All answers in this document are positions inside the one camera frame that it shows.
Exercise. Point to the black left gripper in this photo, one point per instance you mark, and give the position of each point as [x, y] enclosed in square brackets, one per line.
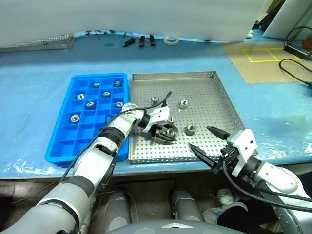
[159, 127]

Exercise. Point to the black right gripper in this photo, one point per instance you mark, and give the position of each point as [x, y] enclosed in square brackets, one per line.
[228, 156]

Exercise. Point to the metal roller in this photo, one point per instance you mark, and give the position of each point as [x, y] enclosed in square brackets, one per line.
[170, 131]
[118, 104]
[117, 83]
[74, 118]
[190, 129]
[105, 94]
[183, 104]
[90, 105]
[80, 96]
[154, 100]
[172, 119]
[96, 84]

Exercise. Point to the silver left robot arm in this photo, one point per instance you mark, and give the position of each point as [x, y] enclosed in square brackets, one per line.
[83, 185]

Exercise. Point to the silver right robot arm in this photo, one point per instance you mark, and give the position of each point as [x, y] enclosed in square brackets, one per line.
[275, 175]

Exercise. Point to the blue plastic compartment tray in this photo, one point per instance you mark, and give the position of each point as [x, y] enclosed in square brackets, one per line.
[61, 146]

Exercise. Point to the spare perforated steel tray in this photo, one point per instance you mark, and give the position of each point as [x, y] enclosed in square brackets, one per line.
[36, 44]

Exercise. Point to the white crumpled cloth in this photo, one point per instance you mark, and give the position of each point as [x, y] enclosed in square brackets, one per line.
[229, 197]

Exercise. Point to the grey rounded robot thigh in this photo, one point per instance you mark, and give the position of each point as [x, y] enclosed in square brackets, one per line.
[185, 204]
[119, 209]

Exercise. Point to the brown cardboard sheet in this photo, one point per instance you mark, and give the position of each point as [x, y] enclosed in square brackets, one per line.
[258, 73]

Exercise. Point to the white tape roll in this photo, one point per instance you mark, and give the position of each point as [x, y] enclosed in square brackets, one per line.
[168, 42]

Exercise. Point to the grey robot torso shell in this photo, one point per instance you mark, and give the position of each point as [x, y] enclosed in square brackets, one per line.
[168, 228]

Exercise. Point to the black clip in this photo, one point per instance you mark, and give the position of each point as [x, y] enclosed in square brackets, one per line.
[142, 41]
[152, 40]

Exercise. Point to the black tools on table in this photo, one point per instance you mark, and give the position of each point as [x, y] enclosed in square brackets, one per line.
[128, 42]

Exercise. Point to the small white packet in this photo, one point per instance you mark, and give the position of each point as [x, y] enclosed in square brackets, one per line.
[250, 34]

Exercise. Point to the black flat device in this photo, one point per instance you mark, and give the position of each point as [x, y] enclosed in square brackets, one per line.
[297, 52]

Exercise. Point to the black fabric object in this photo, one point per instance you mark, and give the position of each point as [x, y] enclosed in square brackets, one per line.
[265, 22]

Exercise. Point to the white foam board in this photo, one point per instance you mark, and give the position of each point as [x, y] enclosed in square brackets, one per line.
[287, 19]

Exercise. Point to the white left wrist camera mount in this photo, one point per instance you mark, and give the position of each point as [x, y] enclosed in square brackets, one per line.
[161, 114]

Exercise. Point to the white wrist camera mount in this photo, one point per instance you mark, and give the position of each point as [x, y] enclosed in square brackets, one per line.
[246, 143]
[161, 114]

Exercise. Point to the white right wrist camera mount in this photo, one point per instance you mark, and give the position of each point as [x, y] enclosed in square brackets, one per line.
[246, 143]

